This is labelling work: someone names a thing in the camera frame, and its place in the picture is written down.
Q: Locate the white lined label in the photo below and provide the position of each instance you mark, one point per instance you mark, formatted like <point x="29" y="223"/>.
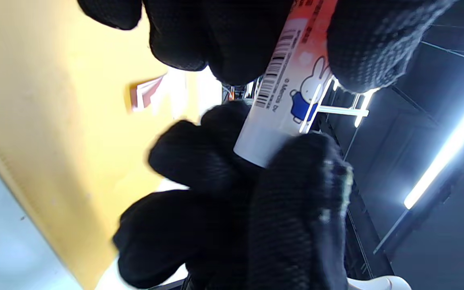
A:
<point x="175" y="92"/>

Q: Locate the person's left hand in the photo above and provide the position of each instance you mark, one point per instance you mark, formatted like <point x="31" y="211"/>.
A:
<point x="224" y="36"/>

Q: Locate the black and white hand controller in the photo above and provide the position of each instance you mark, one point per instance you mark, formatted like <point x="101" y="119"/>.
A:
<point x="377" y="284"/>

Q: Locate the yellow L-shaped folder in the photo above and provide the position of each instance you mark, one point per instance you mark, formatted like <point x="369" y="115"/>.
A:
<point x="54" y="121"/>

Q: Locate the red and white glue stick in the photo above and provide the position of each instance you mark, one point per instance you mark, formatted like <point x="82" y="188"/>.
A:
<point x="288" y="100"/>

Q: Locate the ceiling light strip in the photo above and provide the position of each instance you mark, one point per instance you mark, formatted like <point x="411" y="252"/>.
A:
<point x="445" y="153"/>
<point x="361" y="108"/>

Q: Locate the person's right hand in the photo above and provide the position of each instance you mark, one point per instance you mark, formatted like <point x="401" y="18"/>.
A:
<point x="224" y="225"/>

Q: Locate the pink sticky note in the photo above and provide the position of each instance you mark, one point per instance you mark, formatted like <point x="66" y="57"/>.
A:
<point x="145" y="96"/>

